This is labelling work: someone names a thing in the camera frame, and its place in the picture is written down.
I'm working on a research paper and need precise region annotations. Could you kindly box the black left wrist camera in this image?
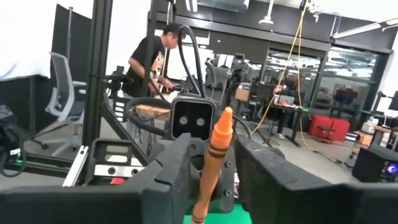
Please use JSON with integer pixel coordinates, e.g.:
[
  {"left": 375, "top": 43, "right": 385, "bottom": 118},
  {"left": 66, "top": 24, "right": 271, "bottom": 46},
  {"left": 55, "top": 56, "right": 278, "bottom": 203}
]
[{"left": 170, "top": 95, "right": 218, "bottom": 141}]

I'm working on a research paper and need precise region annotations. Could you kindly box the red box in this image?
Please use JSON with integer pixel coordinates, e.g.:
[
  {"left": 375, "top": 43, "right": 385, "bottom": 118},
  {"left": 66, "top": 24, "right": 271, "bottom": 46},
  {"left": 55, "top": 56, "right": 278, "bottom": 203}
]
[{"left": 308, "top": 114, "right": 351, "bottom": 143}]

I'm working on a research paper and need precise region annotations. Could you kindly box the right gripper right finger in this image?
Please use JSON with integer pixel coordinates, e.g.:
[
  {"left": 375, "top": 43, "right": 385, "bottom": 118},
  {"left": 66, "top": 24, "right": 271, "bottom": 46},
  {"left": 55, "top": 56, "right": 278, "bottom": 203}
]
[{"left": 234, "top": 135, "right": 332, "bottom": 224}]

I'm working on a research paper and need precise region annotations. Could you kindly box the cardboard box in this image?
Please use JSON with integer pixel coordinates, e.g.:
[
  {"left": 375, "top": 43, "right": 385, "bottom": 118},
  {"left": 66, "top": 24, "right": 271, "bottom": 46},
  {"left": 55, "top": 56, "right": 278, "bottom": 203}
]
[{"left": 234, "top": 82, "right": 252, "bottom": 103}]

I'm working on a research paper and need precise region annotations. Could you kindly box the black upright frame post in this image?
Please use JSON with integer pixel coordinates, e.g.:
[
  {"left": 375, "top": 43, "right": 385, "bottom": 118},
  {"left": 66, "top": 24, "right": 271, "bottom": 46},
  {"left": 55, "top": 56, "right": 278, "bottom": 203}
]
[
  {"left": 81, "top": 0, "right": 114, "bottom": 147},
  {"left": 141, "top": 0, "right": 160, "bottom": 97}
]

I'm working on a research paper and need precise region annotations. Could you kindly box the person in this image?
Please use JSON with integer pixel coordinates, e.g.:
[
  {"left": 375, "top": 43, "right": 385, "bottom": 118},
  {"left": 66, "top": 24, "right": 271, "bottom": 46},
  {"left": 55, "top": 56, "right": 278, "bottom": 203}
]
[{"left": 122, "top": 23, "right": 187, "bottom": 99}]

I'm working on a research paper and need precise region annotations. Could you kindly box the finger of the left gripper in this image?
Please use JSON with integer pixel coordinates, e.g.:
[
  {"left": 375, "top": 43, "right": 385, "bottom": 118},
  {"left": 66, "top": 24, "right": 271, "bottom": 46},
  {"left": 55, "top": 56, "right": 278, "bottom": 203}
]
[
  {"left": 190, "top": 138, "right": 211, "bottom": 200},
  {"left": 214, "top": 145, "right": 237, "bottom": 215}
]

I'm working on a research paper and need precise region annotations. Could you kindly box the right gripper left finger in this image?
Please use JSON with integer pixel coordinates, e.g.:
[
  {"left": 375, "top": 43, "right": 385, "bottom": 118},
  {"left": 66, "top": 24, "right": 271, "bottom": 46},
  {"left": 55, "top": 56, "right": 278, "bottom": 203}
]
[{"left": 123, "top": 133, "right": 192, "bottom": 224}]

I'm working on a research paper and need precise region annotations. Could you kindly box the black computer tower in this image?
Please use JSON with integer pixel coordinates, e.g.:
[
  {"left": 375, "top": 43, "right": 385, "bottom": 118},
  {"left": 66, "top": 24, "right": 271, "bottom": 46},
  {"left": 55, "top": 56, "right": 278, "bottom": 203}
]
[{"left": 352, "top": 145, "right": 398, "bottom": 184}]

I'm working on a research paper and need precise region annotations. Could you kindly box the grey office chair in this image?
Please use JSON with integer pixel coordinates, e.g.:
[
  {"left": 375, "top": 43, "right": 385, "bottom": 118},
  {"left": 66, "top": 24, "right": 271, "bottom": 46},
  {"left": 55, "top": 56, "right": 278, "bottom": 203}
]
[{"left": 45, "top": 52, "right": 88, "bottom": 158}]

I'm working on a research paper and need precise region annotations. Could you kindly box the black bag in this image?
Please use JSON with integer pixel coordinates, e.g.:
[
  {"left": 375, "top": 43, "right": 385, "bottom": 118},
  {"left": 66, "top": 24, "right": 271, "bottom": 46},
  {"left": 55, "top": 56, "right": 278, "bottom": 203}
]
[{"left": 0, "top": 105, "right": 28, "bottom": 179}]

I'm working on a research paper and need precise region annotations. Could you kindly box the orange crayon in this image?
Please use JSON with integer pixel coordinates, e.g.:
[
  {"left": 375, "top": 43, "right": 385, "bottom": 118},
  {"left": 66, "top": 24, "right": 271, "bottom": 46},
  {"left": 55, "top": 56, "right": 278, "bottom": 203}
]
[{"left": 190, "top": 106, "right": 234, "bottom": 224}]

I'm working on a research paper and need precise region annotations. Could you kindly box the yellow hanging cable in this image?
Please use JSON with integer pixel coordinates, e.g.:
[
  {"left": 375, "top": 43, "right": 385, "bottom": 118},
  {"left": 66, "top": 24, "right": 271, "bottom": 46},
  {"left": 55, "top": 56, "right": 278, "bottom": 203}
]
[{"left": 251, "top": 0, "right": 308, "bottom": 150}]

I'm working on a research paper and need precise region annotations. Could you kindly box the black monitor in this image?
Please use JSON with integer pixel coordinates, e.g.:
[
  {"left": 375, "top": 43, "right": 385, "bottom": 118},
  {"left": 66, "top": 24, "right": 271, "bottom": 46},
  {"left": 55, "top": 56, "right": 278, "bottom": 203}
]
[{"left": 387, "top": 90, "right": 398, "bottom": 112}]

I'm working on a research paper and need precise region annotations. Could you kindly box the black background desk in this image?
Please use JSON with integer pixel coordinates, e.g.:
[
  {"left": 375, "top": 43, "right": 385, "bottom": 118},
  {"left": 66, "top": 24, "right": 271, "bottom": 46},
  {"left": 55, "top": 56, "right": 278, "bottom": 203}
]
[{"left": 269, "top": 102, "right": 313, "bottom": 147}]

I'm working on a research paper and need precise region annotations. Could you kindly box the black corrugated cable conduit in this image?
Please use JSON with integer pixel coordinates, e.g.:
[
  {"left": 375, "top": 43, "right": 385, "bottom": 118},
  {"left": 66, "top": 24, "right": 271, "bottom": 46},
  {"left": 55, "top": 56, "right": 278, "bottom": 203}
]
[{"left": 124, "top": 96, "right": 175, "bottom": 138}]

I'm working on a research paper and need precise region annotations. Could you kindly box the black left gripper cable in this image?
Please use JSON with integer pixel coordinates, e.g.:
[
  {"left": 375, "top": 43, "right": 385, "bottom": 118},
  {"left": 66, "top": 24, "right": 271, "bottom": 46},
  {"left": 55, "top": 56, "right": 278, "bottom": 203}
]
[{"left": 177, "top": 24, "right": 206, "bottom": 99}]

